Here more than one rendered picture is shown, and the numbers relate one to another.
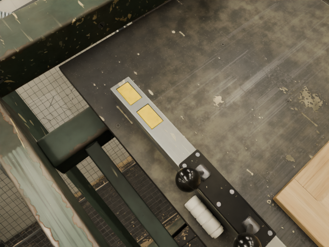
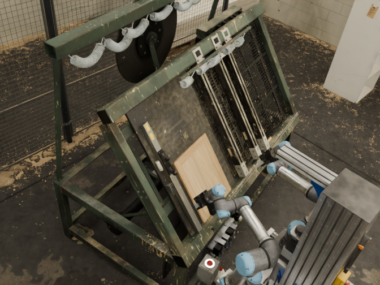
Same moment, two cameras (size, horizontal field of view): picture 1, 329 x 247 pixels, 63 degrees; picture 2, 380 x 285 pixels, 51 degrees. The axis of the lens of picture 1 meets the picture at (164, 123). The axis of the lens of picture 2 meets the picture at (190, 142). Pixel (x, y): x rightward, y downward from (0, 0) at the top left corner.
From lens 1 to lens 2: 238 cm
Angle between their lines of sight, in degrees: 45
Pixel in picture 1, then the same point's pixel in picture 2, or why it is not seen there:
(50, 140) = not seen: hidden behind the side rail
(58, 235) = (134, 166)
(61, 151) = not seen: hidden behind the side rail
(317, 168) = (183, 156)
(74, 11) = (141, 98)
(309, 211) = (179, 167)
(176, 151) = (156, 147)
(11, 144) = (122, 140)
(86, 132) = (128, 135)
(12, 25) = (126, 101)
